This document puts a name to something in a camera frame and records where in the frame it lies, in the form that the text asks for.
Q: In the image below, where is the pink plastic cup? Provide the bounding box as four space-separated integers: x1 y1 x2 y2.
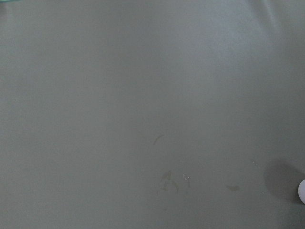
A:
298 180 305 204

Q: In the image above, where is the brown table mat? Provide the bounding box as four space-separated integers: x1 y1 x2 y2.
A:
0 0 305 229

